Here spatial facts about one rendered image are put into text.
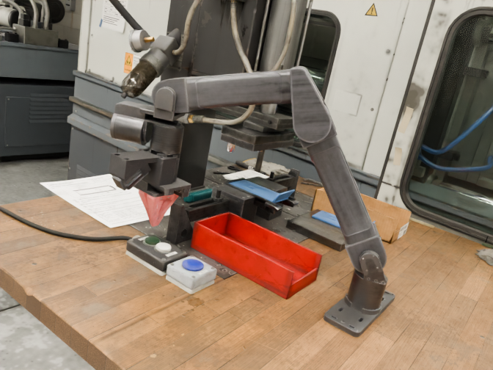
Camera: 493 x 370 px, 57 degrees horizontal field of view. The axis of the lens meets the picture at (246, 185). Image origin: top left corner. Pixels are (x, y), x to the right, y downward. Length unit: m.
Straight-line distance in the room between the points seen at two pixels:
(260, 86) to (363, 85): 0.95
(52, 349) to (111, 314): 1.38
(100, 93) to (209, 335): 2.15
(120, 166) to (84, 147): 2.12
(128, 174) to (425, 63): 1.07
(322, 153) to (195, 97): 0.24
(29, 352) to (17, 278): 1.29
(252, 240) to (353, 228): 0.29
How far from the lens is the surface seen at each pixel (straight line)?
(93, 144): 2.84
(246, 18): 1.12
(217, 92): 0.80
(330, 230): 1.21
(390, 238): 1.29
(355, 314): 0.89
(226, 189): 1.13
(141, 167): 0.81
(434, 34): 1.59
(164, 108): 0.80
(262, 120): 1.11
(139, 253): 0.92
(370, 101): 1.69
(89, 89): 2.85
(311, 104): 0.76
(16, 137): 4.18
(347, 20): 1.77
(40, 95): 4.18
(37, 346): 2.17
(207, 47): 1.19
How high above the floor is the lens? 1.35
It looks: 18 degrees down
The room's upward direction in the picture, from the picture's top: 11 degrees clockwise
